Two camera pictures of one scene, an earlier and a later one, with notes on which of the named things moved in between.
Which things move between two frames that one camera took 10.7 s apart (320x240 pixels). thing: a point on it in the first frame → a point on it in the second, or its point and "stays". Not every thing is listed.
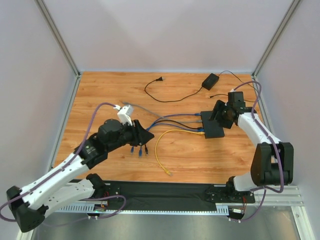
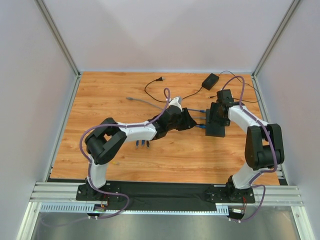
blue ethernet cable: (200, 129) → (200, 126)
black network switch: (212, 129) stays
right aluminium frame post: (290, 11) stays
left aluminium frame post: (67, 51) stays
